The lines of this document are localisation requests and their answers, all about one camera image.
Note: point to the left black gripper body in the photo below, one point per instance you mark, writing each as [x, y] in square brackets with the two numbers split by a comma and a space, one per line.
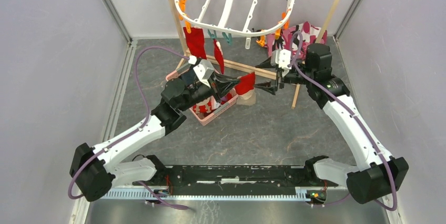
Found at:
[204, 92]

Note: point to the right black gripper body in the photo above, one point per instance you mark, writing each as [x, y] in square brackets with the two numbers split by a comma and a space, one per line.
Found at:
[293, 77]

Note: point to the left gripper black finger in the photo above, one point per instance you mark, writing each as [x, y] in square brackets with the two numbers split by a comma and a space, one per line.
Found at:
[217, 77]
[225, 84]

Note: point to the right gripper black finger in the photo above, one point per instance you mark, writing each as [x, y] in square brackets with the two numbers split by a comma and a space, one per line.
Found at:
[269, 63]
[270, 87]

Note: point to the plain red sock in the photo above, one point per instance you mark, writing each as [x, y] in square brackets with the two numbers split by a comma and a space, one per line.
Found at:
[195, 42]

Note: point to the white round clip hanger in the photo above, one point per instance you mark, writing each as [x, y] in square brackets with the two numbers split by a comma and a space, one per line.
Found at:
[231, 18]

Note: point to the red sock with white pompom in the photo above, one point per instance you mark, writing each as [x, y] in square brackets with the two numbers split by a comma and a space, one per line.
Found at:
[218, 55]

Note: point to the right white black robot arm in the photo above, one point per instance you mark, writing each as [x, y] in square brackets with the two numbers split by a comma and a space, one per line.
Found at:
[376, 173]

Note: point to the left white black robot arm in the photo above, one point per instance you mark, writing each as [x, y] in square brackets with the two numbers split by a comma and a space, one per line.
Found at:
[96, 170]

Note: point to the red white patterned Christmas sock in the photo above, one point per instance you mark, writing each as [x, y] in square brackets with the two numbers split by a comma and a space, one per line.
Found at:
[205, 107]

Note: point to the pink perforated plastic basket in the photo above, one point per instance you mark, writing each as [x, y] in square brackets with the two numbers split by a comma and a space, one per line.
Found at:
[181, 94]

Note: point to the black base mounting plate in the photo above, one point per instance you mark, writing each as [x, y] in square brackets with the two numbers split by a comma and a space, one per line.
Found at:
[234, 180]

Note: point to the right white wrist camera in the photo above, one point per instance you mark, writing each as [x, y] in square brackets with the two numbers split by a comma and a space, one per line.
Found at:
[281, 59]

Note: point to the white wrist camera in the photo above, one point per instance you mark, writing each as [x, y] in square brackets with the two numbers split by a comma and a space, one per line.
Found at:
[202, 68]
[281, 59]

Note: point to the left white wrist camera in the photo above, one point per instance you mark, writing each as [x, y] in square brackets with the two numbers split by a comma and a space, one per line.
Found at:
[202, 68]

